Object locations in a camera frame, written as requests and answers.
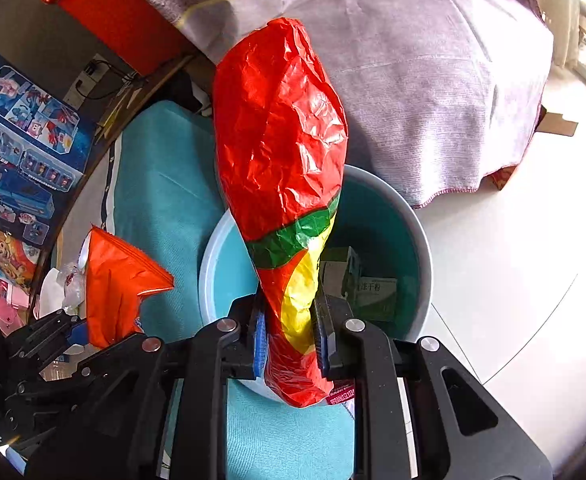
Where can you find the red label small packet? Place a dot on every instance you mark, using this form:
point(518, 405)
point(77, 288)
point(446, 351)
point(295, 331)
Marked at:
point(342, 394)

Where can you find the orange plastic bag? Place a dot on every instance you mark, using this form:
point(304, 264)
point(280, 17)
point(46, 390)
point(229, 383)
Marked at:
point(113, 280)

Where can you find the clear plastic wrapper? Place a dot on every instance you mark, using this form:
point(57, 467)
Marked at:
point(73, 285)

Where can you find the teal grey star tablecloth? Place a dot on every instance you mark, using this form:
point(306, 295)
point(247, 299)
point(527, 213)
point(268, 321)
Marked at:
point(163, 200)

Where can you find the white green paper packet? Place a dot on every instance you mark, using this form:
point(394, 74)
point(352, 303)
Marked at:
point(375, 297)

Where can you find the blue toy set box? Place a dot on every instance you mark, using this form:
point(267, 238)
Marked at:
point(18, 160)

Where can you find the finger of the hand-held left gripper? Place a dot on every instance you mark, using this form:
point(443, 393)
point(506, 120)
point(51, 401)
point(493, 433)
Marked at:
point(100, 360)
point(75, 332)

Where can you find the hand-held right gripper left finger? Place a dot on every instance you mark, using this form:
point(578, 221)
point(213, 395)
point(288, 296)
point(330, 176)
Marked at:
point(259, 341)

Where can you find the teal round bin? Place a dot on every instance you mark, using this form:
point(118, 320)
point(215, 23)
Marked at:
point(388, 220)

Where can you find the red yellow snack bag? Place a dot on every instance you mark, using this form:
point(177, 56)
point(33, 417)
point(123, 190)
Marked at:
point(278, 135)

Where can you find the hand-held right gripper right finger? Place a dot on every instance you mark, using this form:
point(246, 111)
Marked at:
point(323, 336)

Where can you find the plain red box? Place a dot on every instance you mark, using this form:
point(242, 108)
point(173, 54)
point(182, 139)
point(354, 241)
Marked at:
point(123, 15)

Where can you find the pink plastic toy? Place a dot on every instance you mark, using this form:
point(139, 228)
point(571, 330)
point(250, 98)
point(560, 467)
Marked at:
point(10, 307)

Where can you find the cartoon dog toy pack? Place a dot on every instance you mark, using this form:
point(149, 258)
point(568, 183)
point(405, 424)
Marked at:
point(8, 255)

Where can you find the grey green carton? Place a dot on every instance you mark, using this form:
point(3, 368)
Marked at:
point(340, 267)

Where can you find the brown cardboard piece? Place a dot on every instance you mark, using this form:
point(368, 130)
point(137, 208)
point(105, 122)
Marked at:
point(555, 121)

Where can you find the purple cloth covered furniture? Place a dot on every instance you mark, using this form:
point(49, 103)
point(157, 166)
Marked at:
point(413, 85)

